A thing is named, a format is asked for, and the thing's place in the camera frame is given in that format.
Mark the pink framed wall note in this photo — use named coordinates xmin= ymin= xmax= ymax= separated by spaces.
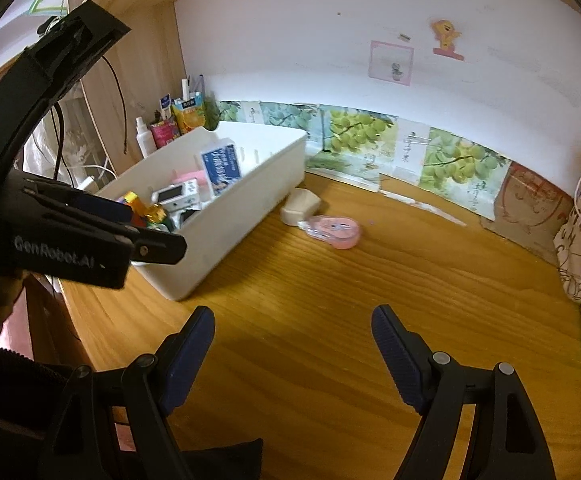
xmin=369 ymin=39 xmax=415 ymax=86

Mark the grape-print cardboard backdrop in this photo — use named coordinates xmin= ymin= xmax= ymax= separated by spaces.
xmin=379 ymin=119 xmax=513 ymax=221

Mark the bluish grape print panel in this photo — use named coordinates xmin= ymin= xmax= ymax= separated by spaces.
xmin=242 ymin=101 xmax=322 ymax=153

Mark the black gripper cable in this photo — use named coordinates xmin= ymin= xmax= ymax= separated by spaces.
xmin=52 ymin=101 xmax=70 ymax=182

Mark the yellow duck wall sticker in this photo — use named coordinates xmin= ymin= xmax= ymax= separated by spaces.
xmin=430 ymin=18 xmax=466 ymax=62

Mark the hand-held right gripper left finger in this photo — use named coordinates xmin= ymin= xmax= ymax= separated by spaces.
xmin=38 ymin=305 xmax=216 ymax=480

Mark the white spray bottle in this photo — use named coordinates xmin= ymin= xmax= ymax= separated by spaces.
xmin=135 ymin=116 xmax=158 ymax=159

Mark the pink correction tape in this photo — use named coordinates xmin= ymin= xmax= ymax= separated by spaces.
xmin=304 ymin=214 xmax=363 ymax=251

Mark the person's black garment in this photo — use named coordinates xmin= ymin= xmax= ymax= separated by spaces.
xmin=0 ymin=339 xmax=264 ymax=480

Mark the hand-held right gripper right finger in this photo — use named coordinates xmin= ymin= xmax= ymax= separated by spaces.
xmin=371 ymin=304 xmax=557 ymax=480

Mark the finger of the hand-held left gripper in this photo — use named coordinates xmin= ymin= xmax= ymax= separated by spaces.
xmin=68 ymin=191 xmax=140 ymax=235
xmin=129 ymin=226 xmax=188 ymax=267

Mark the beige eraser block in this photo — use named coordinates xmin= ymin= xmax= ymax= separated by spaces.
xmin=280 ymin=187 xmax=323 ymax=226

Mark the dark green grape print panel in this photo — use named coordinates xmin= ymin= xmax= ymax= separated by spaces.
xmin=206 ymin=95 xmax=244 ymax=130

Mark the yellow-green grape print panel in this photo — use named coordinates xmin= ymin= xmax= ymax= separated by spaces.
xmin=305 ymin=105 xmax=400 ymax=183

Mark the thin black cable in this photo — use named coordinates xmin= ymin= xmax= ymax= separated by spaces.
xmin=102 ymin=56 xmax=132 ymax=154

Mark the colourful puzzle cube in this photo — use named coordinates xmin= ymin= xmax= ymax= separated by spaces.
xmin=117 ymin=190 xmax=144 ymax=226

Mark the gold and green bottle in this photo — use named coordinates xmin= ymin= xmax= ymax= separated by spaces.
xmin=137 ymin=200 xmax=172 ymax=232

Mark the wooden desk hutch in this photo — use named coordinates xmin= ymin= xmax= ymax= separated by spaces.
xmin=68 ymin=0 xmax=271 ymax=181

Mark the white box blue label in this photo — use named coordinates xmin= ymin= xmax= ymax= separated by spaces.
xmin=199 ymin=143 xmax=244 ymax=197

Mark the cardboard with red drawing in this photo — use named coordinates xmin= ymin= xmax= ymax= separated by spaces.
xmin=479 ymin=162 xmax=575 ymax=267

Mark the white cable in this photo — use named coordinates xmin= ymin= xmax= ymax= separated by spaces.
xmin=67 ymin=157 xmax=116 ymax=191

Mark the white plastic tray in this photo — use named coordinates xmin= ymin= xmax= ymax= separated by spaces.
xmin=95 ymin=120 xmax=308 ymax=302

